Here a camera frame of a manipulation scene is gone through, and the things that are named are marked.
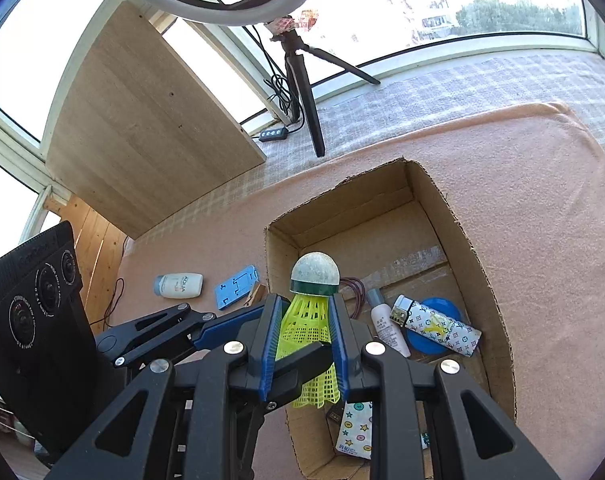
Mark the red white printed tag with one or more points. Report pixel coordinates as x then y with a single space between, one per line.
290 24

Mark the black inline remote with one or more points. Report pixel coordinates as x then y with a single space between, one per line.
270 135

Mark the blue phone stand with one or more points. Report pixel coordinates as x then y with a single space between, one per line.
232 290

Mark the green white lip balm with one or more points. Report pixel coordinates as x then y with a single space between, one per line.
425 440

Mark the star patterned tissue pack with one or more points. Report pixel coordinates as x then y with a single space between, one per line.
355 430

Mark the cardboard box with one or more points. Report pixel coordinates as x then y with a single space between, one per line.
382 240

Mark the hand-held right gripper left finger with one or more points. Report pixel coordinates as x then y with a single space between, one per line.
270 340

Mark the black tripod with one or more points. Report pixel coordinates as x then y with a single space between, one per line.
307 95

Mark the small white bottle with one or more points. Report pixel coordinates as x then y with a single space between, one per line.
387 327

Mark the blue round disc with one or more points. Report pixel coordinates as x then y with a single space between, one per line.
440 306

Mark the wooden plank panel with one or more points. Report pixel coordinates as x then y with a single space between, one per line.
97 250

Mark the white sunscreen tube blue cap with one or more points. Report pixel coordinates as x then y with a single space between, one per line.
180 286

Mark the black printed card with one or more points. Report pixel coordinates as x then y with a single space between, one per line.
332 414

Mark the yellow plastic shuttlecock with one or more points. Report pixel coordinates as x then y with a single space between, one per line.
315 272

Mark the light wooden board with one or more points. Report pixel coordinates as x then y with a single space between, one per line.
142 125

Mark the white monogram patterned lighter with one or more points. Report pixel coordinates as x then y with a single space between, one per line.
442 330

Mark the white checked cloth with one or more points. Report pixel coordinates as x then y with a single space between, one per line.
482 80

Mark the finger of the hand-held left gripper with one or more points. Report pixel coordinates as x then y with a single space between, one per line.
302 365
222 327

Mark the wooden clothespin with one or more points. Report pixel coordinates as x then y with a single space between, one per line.
255 294

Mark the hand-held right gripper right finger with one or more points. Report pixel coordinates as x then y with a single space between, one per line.
340 345

